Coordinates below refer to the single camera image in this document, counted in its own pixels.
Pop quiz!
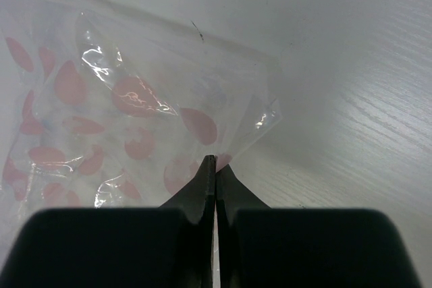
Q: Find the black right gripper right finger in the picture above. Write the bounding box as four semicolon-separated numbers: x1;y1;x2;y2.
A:
215;167;421;287

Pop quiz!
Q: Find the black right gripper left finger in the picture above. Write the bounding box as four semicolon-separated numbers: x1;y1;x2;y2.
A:
1;156;216;287

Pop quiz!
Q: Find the clear zip top bag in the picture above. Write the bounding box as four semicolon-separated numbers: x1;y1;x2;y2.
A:
1;0;281;227

